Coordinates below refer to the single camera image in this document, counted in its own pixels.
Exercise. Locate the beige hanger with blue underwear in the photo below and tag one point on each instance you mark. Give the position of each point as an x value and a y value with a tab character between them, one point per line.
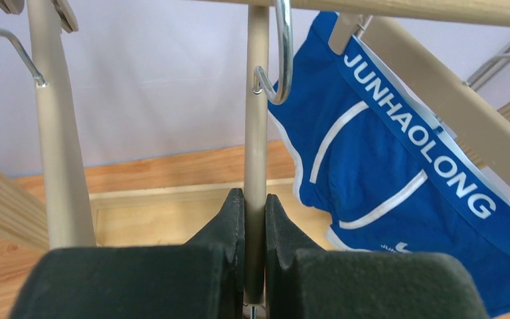
426	106

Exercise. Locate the wooden clothes rack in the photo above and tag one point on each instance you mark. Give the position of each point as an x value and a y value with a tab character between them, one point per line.
159	107

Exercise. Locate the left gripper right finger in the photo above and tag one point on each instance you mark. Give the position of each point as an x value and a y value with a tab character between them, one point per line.
304	280

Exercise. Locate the beige hanger with grey underwear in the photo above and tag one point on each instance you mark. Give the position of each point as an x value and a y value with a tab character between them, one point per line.
259	93

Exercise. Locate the blue underwear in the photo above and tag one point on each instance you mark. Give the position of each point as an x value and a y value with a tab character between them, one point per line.
380	163

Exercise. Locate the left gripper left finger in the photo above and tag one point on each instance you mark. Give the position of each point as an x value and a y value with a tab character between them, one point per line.
202	278

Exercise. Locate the beige hanger with black underwear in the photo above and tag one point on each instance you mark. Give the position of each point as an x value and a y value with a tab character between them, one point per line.
68	209

